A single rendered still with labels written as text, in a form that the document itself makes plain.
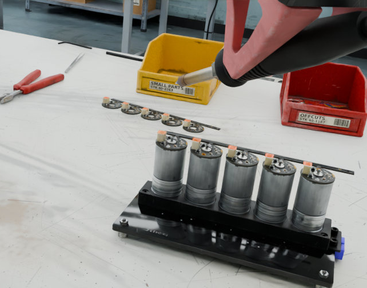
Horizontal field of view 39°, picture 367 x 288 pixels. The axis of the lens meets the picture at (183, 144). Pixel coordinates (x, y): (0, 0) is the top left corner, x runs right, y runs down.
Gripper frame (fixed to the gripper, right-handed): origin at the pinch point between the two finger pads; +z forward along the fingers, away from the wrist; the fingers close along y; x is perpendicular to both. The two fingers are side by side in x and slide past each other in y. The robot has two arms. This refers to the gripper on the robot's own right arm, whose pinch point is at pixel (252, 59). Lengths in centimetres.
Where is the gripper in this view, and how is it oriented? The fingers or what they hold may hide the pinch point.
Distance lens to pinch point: 29.7
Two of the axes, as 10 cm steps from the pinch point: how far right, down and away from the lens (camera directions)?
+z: -3.2, 5.9, 7.4
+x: 3.5, 8.0, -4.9
